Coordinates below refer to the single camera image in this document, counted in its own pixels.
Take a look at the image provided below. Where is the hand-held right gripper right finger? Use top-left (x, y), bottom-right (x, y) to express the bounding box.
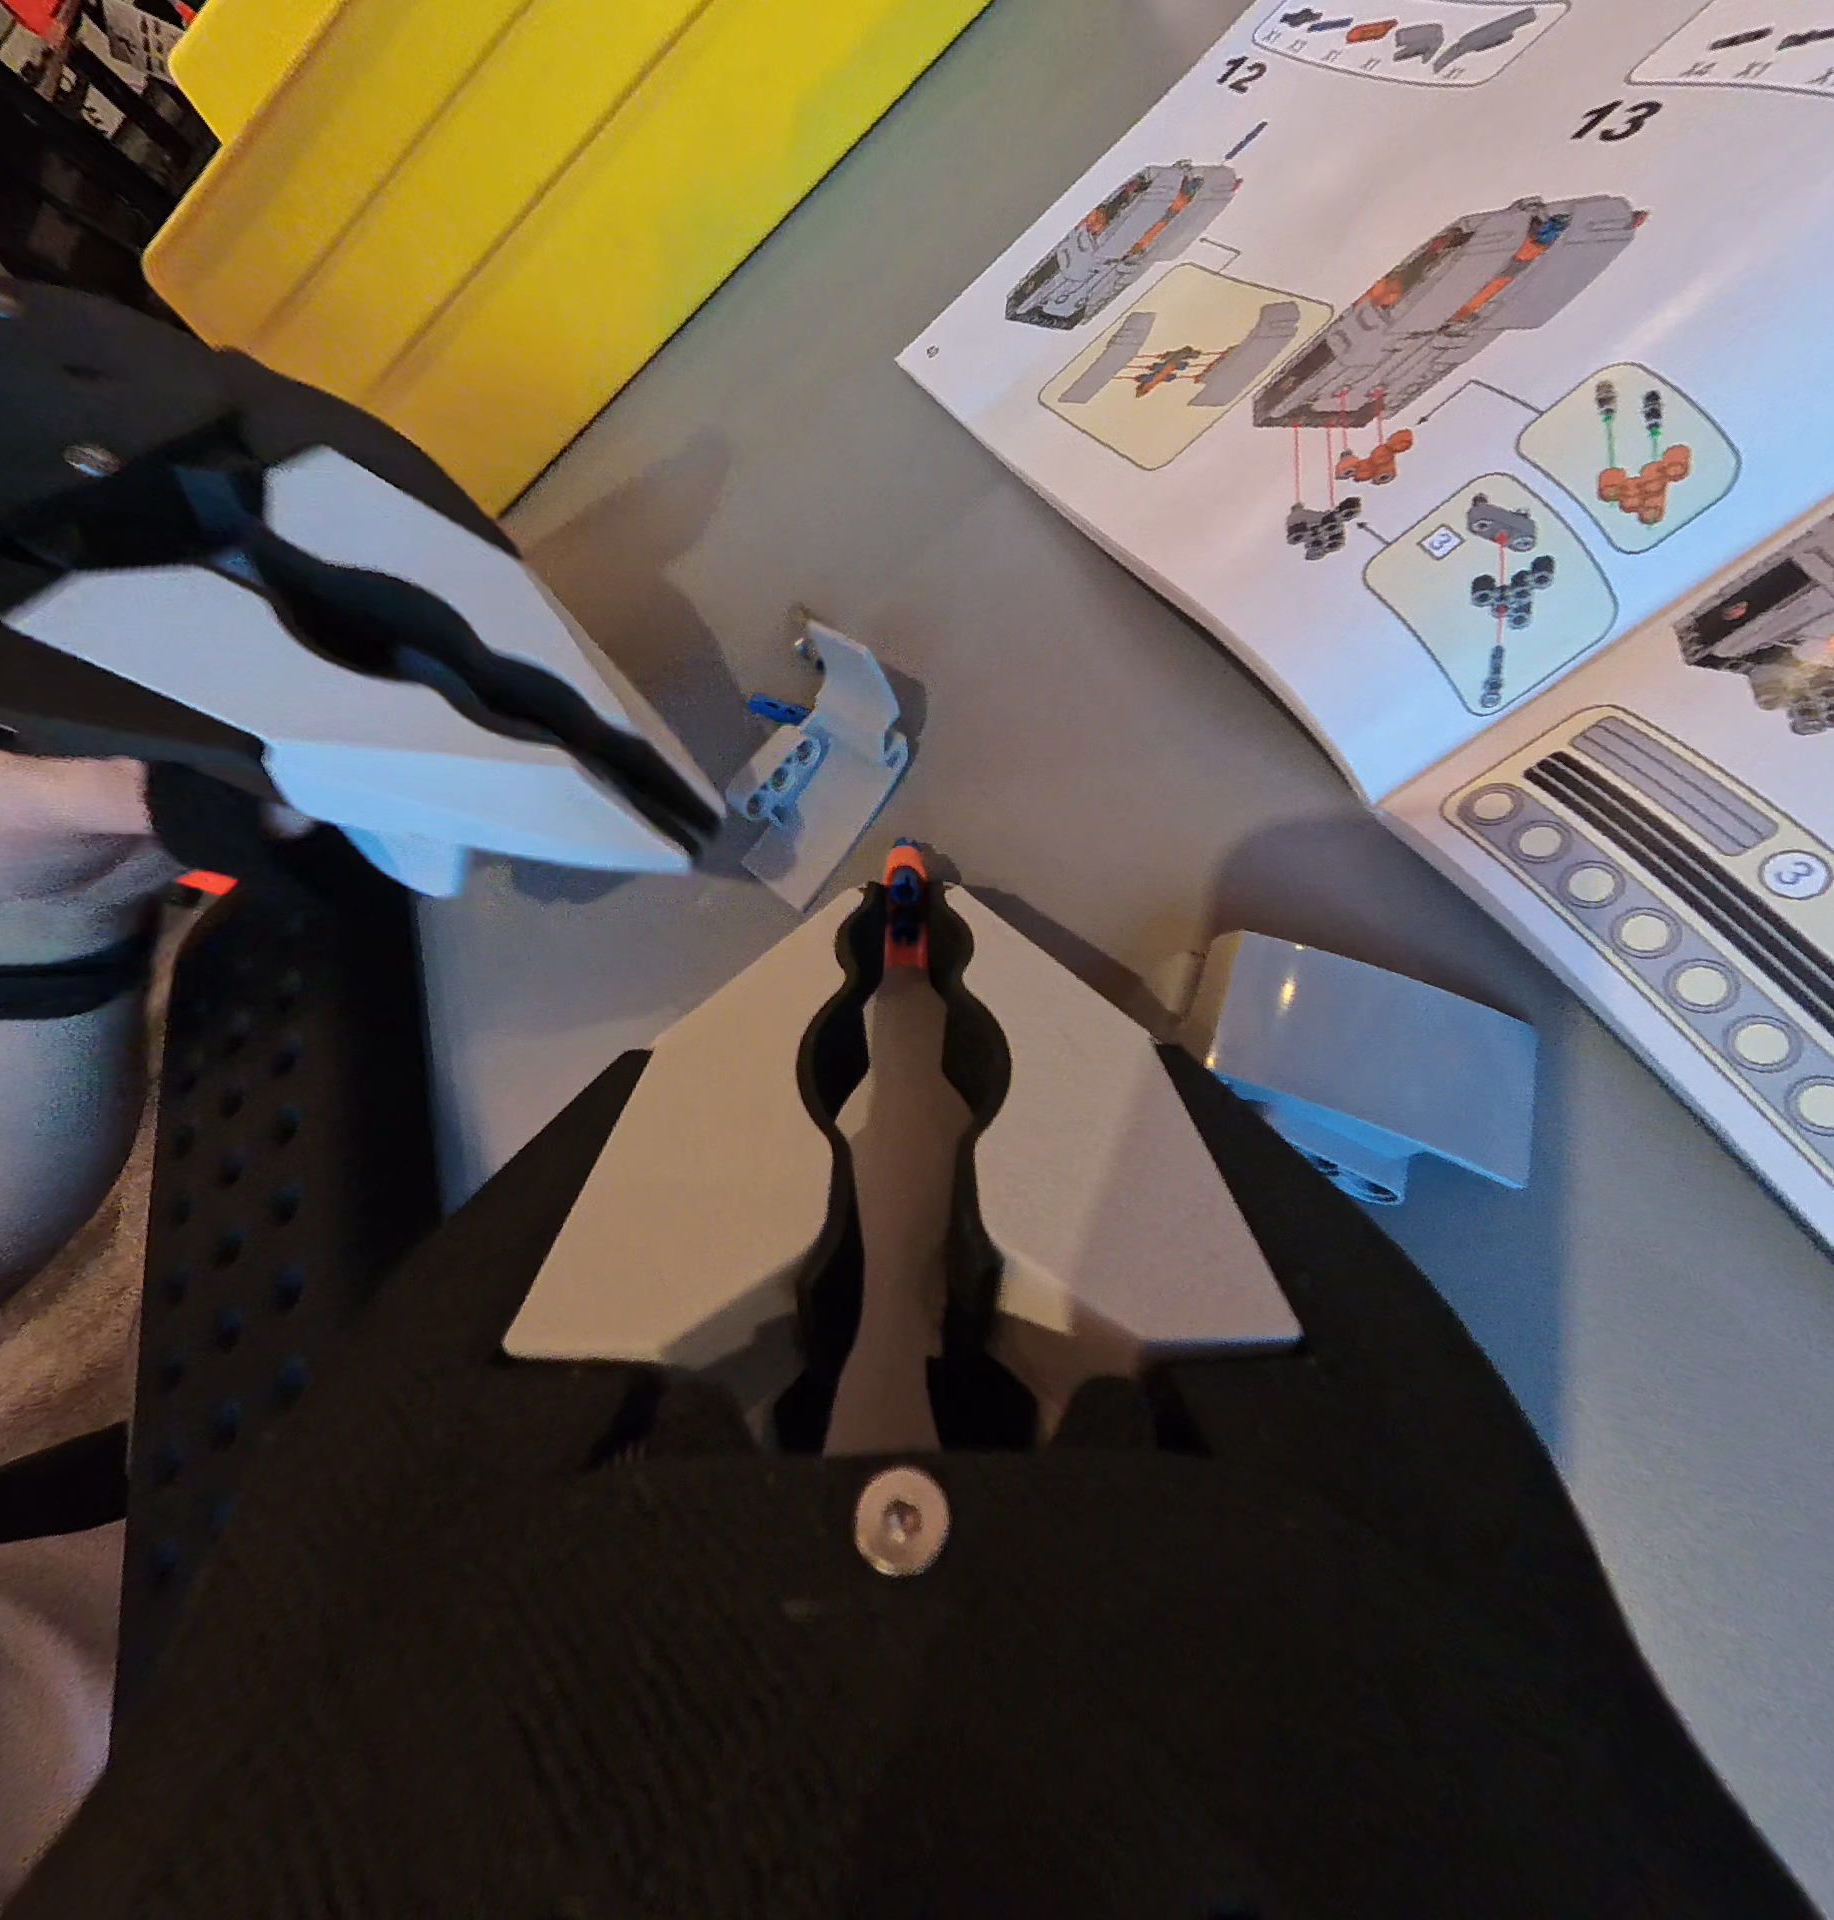
top-left (930, 882), bottom-right (1306, 1448)

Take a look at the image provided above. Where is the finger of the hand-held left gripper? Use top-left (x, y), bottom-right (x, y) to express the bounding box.
top-left (0, 556), bottom-right (707, 903)
top-left (249, 444), bottom-right (727, 839)

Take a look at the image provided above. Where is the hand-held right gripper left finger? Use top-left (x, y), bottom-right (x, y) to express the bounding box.
top-left (500, 882), bottom-right (892, 1455)

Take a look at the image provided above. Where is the grey curved panel piece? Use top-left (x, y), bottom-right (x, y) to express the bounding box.
top-left (727, 613), bottom-right (920, 912)
top-left (1202, 930), bottom-right (1541, 1205)

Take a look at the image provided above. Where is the grey desk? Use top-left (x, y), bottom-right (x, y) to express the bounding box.
top-left (408, 0), bottom-right (1834, 1713)

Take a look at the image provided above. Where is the yellow plastic bin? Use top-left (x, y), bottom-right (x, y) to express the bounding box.
top-left (141, 0), bottom-right (995, 514)

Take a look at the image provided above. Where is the black perforated chair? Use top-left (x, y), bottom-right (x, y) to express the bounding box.
top-left (114, 869), bottom-right (455, 1696)

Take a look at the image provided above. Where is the open instruction booklet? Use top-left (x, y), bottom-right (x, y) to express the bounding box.
top-left (897, 0), bottom-right (1834, 1294)

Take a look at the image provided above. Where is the black bag strap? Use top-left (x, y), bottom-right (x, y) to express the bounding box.
top-left (0, 933), bottom-right (156, 1025)

